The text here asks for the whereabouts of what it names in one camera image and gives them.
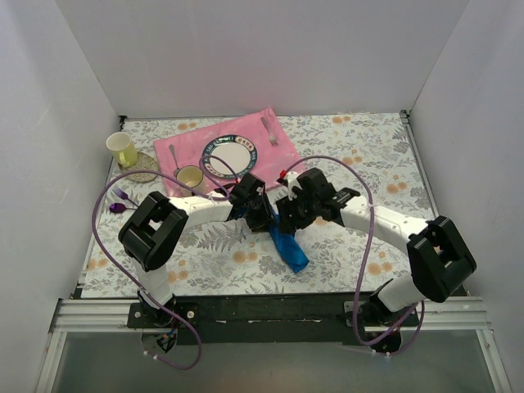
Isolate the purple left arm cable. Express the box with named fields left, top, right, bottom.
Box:
left=90, top=154, right=246, bottom=371

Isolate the pink satin placemat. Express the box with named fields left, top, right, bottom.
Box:
left=154, top=107, right=300, bottom=190

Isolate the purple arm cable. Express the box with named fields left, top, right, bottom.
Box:
left=280, top=155, right=426, bottom=357
left=90, top=154, right=246, bottom=371

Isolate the white plate green rim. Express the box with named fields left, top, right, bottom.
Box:
left=202, top=134, right=258, bottom=179

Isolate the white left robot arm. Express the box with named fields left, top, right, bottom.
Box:
left=118, top=174, right=275, bottom=328

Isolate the aluminium front frame rail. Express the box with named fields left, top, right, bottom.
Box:
left=49, top=296, right=492, bottom=332

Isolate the purple plastic spoon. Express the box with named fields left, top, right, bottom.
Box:
left=109, top=202, right=135, bottom=214

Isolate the round speckled coaster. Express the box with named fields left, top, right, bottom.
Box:
left=118, top=151, right=159, bottom=183

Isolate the yellow mug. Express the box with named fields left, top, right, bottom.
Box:
left=106, top=132, right=138, bottom=168

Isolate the silver spoon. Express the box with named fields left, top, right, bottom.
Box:
left=169, top=144, right=180, bottom=178

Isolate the purple plastic fork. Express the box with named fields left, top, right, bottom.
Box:
left=112, top=187, right=138, bottom=207

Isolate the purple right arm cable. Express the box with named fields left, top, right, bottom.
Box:
left=280, top=155, right=426, bottom=357

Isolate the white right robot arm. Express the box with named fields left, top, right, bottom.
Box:
left=276, top=168, right=477, bottom=326

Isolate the silver fork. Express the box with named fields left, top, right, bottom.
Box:
left=260, top=117, right=278, bottom=147

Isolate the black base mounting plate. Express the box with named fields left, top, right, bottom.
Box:
left=126, top=293, right=421, bottom=346

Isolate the blue cloth napkin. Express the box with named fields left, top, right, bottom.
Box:
left=233, top=206, right=309, bottom=273

